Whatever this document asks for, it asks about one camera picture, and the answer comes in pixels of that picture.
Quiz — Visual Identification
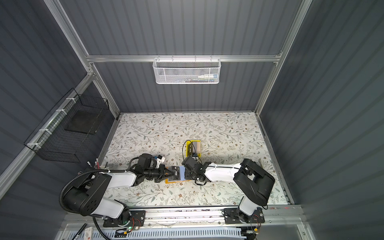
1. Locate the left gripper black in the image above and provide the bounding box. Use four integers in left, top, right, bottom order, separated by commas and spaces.
144, 164, 175, 182

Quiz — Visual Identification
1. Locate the yellow leather card holder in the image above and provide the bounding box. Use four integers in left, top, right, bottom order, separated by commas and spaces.
165, 166, 186, 184

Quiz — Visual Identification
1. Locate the yellow plastic card tray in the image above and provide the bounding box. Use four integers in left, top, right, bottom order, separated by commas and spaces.
186, 140, 202, 158

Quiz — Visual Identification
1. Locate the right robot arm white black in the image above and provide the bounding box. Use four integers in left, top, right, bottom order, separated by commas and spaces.
182, 156, 276, 217

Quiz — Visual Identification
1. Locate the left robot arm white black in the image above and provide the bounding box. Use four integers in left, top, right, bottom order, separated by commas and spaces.
59, 154, 179, 219

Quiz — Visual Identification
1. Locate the stack of credit cards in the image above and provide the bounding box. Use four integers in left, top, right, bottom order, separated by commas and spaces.
192, 141, 201, 155

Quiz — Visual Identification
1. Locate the pen holder with pens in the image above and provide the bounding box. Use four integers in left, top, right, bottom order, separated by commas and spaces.
87, 159, 108, 169

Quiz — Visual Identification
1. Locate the black pad in basket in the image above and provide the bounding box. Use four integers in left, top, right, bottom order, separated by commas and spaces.
65, 111, 104, 135

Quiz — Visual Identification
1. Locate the white small box foreground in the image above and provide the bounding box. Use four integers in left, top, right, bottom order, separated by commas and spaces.
84, 227, 93, 240

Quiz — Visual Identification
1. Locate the black pen foreground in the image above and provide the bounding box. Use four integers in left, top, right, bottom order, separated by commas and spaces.
71, 224, 87, 240

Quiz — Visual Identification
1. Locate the white tube in basket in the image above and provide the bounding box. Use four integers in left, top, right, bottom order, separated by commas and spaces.
198, 74, 219, 81

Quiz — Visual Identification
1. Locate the thin black cable right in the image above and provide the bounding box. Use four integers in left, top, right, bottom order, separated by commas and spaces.
182, 139, 196, 160

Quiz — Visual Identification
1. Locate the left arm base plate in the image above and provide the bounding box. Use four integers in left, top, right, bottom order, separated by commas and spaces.
103, 210, 146, 228

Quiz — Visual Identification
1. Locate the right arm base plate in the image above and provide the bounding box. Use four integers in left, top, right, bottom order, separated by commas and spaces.
222, 208, 265, 225

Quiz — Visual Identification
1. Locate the black wire mesh basket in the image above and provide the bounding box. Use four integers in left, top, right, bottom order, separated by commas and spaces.
24, 89, 110, 164

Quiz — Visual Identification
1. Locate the black corrugated cable left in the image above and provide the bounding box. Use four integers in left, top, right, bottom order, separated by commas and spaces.
58, 155, 142, 240

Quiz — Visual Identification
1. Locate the aluminium front rail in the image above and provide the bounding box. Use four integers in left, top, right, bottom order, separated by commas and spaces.
64, 205, 304, 229

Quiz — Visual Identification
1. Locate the white wire mesh basket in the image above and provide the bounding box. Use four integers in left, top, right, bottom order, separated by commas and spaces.
153, 59, 222, 85

